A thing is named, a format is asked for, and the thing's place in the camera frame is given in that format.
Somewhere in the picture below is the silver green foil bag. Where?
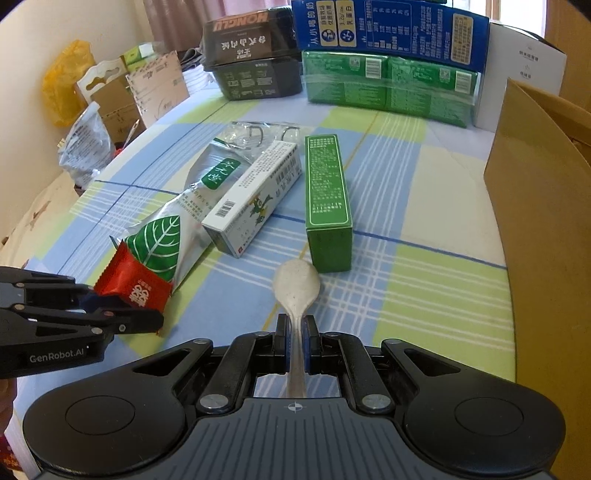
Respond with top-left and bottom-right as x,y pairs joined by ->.
117,138 -> 253,287

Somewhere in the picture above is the black instant meal bowl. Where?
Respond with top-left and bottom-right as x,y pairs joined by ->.
202,6 -> 303,101

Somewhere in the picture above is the blue carton box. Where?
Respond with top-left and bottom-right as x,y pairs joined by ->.
291,0 -> 490,73

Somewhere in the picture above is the checkered tablecloth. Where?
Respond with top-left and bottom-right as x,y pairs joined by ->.
8,88 -> 516,478

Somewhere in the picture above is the green shrink-wrapped box pack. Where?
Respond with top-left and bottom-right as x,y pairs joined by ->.
301,51 -> 480,128

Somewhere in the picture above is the pink printed cardboard box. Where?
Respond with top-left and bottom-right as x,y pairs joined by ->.
126,51 -> 189,128

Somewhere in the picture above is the pink curtain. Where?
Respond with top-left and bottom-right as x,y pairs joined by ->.
135,0 -> 290,51

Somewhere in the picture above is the red snack packet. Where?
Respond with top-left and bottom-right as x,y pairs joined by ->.
94,242 -> 172,313

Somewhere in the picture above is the white cardboard box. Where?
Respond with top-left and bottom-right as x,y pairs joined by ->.
474,21 -> 567,132

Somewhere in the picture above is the clear plastic bag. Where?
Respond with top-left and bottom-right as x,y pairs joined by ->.
57,102 -> 115,190

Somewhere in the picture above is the green medicine box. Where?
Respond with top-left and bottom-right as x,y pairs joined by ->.
304,134 -> 353,273

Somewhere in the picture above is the white medicine box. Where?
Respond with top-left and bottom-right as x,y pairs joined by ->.
201,140 -> 303,258

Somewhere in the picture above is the yellow plastic bag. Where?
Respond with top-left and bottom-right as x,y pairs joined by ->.
41,40 -> 95,128

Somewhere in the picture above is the clear bag with wire hooks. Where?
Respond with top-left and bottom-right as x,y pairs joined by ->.
215,121 -> 314,161

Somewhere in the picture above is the brown cardboard box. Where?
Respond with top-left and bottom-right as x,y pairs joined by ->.
484,80 -> 590,479

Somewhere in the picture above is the white plastic spoon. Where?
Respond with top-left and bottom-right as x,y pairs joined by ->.
273,259 -> 321,398

